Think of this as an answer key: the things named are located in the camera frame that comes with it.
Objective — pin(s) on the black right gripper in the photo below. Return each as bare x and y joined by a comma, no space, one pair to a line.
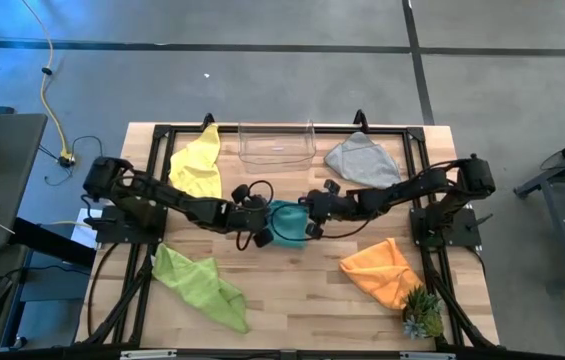
332,207

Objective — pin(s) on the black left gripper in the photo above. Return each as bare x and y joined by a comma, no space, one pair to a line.
247,216

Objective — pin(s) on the teal microfiber towel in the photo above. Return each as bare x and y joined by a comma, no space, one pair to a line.
292,220

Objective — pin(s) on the grey microfiber towel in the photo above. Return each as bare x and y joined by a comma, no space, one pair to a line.
362,160

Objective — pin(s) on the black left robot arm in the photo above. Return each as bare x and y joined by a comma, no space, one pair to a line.
162,193

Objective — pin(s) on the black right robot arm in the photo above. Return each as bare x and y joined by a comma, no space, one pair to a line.
412,185

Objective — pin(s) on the yellow microfiber towel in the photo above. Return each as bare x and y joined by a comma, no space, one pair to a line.
197,165

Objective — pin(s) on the orange microfiber towel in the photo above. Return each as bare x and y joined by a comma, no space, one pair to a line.
382,272

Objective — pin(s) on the lime green microfiber towel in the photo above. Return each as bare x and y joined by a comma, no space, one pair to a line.
197,285

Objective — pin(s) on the clear plastic bin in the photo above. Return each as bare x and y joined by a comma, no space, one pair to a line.
277,160

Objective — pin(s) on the small potted succulent plant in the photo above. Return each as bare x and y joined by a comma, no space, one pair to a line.
419,315

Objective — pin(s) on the black clamp lever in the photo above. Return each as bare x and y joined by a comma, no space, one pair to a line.
97,220
482,221

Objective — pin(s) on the white paper sheet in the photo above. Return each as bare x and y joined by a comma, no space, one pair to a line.
82,239

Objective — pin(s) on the black angled beam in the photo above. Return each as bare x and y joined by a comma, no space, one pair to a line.
57,245

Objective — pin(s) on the black metal stand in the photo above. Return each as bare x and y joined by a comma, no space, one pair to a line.
532,186

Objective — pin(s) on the grey desk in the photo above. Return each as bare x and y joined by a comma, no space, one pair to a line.
7,175

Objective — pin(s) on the black aluminium table frame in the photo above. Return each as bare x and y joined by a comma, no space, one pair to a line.
382,130

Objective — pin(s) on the silver metal bracket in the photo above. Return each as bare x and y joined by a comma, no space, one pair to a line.
147,355
427,356

